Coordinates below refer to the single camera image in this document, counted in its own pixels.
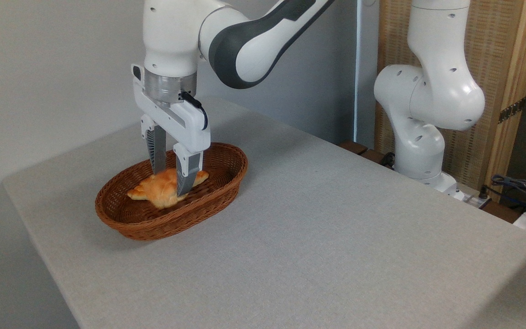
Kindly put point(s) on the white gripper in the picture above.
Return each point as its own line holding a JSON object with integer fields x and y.
{"x": 185, "y": 128}

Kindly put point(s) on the round knotted bread roll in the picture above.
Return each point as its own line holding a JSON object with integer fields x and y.
{"x": 165, "y": 187}

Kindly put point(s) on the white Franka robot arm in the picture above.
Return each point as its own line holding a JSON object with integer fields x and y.
{"x": 436, "y": 91}

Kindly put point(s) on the long braided bread loaf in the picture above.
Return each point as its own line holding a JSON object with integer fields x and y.
{"x": 136, "y": 193}

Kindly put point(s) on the brown wicker basket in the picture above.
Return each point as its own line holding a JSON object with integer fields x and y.
{"x": 217, "y": 173}

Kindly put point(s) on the wooden rattan folding screen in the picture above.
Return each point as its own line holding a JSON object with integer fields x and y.
{"x": 491, "y": 41}

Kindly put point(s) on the metal screen hinge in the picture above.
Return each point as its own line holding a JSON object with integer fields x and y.
{"x": 512, "y": 110}

